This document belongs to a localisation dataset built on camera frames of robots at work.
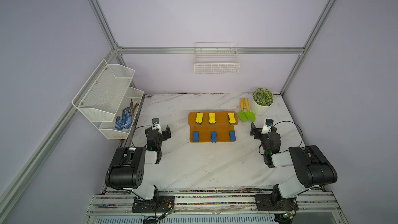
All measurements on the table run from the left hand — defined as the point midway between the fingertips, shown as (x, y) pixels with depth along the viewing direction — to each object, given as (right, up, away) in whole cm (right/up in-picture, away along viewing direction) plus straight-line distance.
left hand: (159, 127), depth 95 cm
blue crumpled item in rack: (-18, +4, -7) cm, 20 cm away
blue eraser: (+23, -6, +1) cm, 23 cm away
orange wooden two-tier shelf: (+34, 0, +7) cm, 34 cm away
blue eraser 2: (+34, -6, +1) cm, 35 cm away
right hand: (+62, +2, -2) cm, 62 cm away
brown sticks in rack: (-17, +12, 0) cm, 21 cm away
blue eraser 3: (+46, -5, +1) cm, 46 cm away
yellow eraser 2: (+32, +6, -7) cm, 34 cm away
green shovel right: (+60, +8, +14) cm, 62 cm away
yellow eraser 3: (+44, +6, -7) cm, 45 cm away
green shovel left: (+55, +8, +15) cm, 58 cm away
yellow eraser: (+25, +7, -7) cm, 27 cm away
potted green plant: (+66, +16, +4) cm, 68 cm away
